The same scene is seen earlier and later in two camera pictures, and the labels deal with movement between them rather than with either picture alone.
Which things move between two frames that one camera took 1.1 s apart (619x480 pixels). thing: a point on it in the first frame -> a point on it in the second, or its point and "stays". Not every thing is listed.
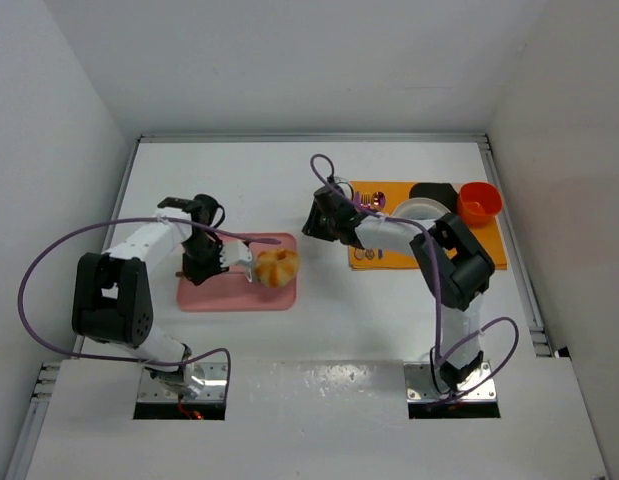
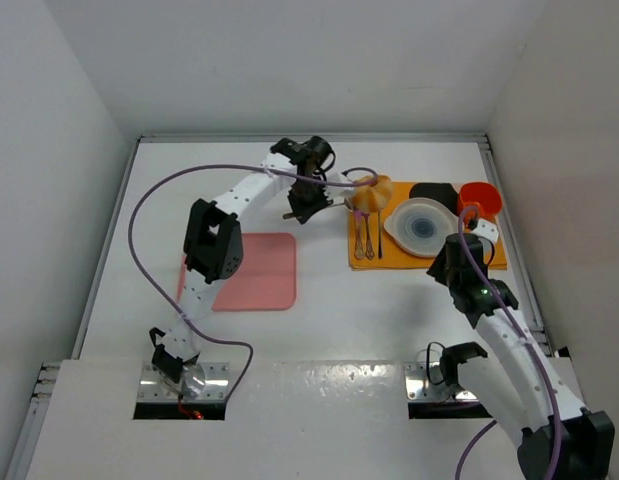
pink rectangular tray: [232, 292] stays
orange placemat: [381, 198] stays
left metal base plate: [212, 389] stays
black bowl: [439, 191] stays
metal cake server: [247, 271] -> [294, 215]
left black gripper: [200, 270] -> [309, 201]
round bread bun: [277, 268] -> [372, 198]
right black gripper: [315, 218] -> [462, 254]
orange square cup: [478, 203] stays
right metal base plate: [421, 387] stays
